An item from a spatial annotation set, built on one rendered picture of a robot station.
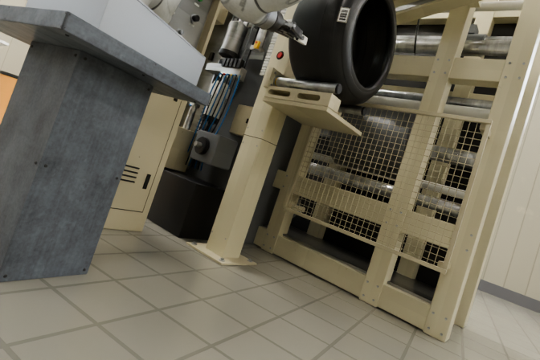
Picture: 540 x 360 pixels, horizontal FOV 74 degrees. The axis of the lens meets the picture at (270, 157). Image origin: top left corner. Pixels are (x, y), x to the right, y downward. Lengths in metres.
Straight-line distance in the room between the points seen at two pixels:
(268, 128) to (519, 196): 3.62
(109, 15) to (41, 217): 0.54
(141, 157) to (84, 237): 0.66
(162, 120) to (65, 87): 0.80
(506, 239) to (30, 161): 4.57
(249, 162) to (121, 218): 0.65
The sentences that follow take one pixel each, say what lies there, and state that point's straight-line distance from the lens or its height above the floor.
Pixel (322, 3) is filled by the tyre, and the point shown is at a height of 1.20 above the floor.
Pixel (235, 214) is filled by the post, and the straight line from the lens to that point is 1.80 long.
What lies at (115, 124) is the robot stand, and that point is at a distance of 1.14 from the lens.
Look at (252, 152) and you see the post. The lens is 1.80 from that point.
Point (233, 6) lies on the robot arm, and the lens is 1.21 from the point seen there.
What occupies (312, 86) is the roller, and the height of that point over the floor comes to 0.89.
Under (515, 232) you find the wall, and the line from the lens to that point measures 4.89.
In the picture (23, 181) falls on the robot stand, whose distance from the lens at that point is 1.11.
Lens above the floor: 0.46
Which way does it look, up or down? 3 degrees up
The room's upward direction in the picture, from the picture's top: 19 degrees clockwise
